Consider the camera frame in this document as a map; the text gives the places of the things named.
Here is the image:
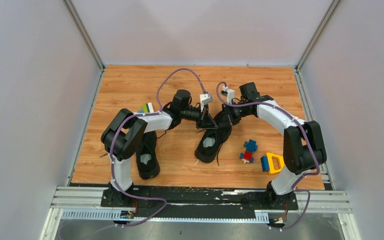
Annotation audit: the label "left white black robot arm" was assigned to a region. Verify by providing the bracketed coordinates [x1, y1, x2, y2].
[100, 89, 218, 207]

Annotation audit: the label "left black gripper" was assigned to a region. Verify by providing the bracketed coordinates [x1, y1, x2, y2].
[180, 103, 218, 130]

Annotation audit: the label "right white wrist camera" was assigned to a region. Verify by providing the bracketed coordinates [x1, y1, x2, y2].
[220, 86, 235, 104]

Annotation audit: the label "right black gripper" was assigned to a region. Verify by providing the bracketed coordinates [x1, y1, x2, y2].
[218, 101, 251, 129]

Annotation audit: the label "green blue white toy blocks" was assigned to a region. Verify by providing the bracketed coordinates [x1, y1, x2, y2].
[137, 102, 155, 114]

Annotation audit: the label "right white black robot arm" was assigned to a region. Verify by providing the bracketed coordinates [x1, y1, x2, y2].
[216, 81, 327, 209]

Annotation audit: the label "white slotted cable duct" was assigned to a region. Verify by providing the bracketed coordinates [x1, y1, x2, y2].
[61, 209, 270, 223]

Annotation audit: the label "aluminium frame rail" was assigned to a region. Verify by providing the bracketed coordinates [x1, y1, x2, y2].
[50, 186, 352, 214]

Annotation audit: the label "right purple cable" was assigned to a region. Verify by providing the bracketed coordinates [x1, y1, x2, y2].
[215, 81, 321, 232]

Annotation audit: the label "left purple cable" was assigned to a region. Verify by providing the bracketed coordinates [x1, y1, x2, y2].
[108, 67, 209, 227]

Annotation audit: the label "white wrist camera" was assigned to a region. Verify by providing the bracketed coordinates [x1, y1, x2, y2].
[199, 92, 213, 106]
[220, 86, 235, 104]

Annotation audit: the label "yellow blue toy block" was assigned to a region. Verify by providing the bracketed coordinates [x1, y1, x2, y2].
[260, 152, 285, 175]

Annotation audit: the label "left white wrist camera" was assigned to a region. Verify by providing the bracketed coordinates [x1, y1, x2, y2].
[199, 92, 213, 106]

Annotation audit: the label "black shoe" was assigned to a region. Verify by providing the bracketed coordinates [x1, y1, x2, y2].
[194, 111, 232, 163]
[136, 131, 160, 180]

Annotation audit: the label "purple cable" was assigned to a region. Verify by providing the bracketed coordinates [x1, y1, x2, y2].
[215, 81, 321, 232]
[108, 67, 209, 227]

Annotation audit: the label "blue red toy block car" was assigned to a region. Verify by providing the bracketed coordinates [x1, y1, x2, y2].
[239, 139, 259, 164]

